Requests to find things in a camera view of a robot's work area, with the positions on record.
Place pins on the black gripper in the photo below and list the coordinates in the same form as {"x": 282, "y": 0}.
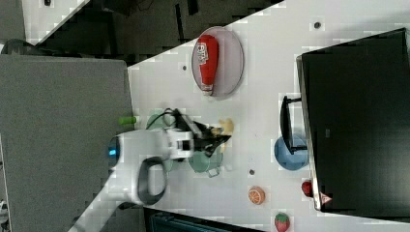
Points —
{"x": 203, "y": 139}

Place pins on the red ketchup bottle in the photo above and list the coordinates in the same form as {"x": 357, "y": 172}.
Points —
{"x": 207, "y": 51}

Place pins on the black toaster oven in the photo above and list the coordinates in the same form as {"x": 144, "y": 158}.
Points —
{"x": 356, "y": 109}

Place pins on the green plastic colander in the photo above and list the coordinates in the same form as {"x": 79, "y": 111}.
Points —
{"x": 160, "y": 121}

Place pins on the toy orange half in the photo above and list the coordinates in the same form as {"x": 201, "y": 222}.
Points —
{"x": 256, "y": 195}

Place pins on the peeled toy banana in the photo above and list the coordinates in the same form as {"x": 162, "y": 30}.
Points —
{"x": 224, "y": 131}

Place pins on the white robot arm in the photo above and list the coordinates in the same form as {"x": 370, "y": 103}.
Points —
{"x": 171, "y": 135}

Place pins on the dark red toy strawberry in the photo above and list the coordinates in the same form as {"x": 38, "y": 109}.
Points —
{"x": 307, "y": 188}

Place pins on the green mug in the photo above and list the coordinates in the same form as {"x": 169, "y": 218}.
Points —
{"x": 200, "y": 163}

